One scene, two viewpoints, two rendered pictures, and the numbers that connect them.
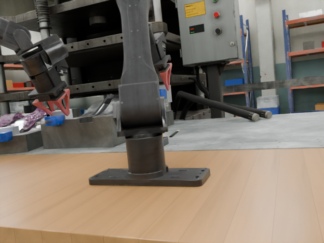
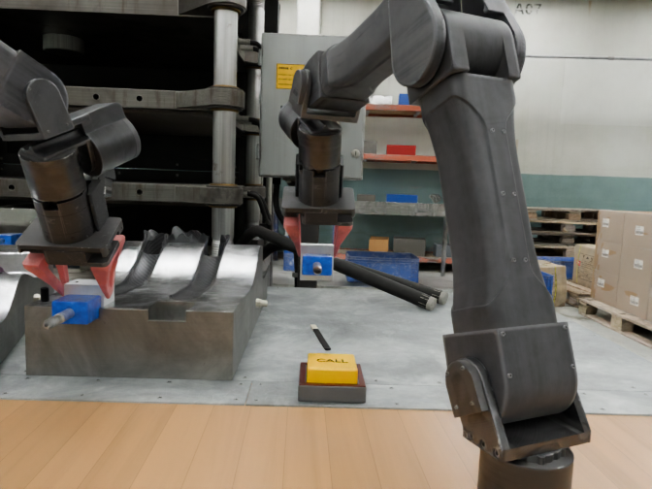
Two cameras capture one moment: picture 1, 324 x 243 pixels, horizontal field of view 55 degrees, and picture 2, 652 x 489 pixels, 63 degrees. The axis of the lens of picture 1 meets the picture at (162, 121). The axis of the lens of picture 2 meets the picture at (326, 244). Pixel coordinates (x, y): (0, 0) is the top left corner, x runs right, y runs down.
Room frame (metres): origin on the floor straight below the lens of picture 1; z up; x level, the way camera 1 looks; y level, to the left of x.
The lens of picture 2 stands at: (0.25, 0.32, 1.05)
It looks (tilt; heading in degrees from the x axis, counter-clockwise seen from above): 6 degrees down; 335
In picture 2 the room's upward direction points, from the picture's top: 2 degrees clockwise
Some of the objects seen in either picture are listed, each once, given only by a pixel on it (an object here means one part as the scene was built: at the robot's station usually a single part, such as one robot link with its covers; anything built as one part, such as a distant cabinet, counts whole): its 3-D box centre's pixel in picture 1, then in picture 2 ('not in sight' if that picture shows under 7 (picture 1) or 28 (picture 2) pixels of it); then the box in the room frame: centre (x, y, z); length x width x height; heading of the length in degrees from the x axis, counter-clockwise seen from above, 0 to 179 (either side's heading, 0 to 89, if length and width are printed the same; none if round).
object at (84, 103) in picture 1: (108, 108); (71, 232); (2.12, 0.35, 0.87); 0.50 x 0.27 x 0.17; 157
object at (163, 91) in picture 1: (155, 94); (316, 265); (0.95, 0.01, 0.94); 0.13 x 0.05 x 0.05; 157
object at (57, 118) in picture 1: (52, 120); (73, 310); (0.95, 0.33, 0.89); 0.13 x 0.05 x 0.05; 157
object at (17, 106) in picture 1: (16, 106); not in sight; (6.33, 2.86, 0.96); 0.41 x 0.31 x 0.17; 51
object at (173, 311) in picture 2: (90, 123); (172, 319); (0.95, 0.21, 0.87); 0.05 x 0.05 x 0.04; 67
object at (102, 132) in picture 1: (116, 116); (179, 287); (1.17, 0.17, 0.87); 0.50 x 0.26 x 0.14; 157
